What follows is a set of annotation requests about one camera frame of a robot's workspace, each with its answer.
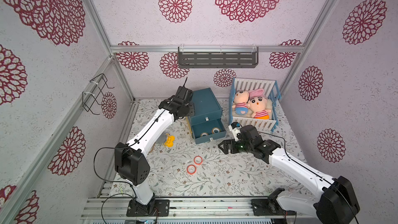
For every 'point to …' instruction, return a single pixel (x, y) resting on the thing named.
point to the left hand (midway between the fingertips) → (189, 109)
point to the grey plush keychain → (162, 139)
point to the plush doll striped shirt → (258, 104)
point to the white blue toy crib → (269, 89)
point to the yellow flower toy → (170, 141)
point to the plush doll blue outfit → (241, 98)
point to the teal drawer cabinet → (207, 107)
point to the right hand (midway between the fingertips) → (227, 145)
